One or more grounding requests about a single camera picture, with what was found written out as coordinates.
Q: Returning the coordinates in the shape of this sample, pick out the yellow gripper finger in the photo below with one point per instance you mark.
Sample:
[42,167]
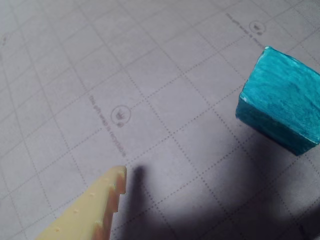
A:
[95,207]

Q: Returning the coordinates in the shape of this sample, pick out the gridded gift wrap paper sheet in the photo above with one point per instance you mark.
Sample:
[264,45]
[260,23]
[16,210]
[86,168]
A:
[100,62]

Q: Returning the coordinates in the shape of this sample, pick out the blue painted block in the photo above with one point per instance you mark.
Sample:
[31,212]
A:
[282,100]

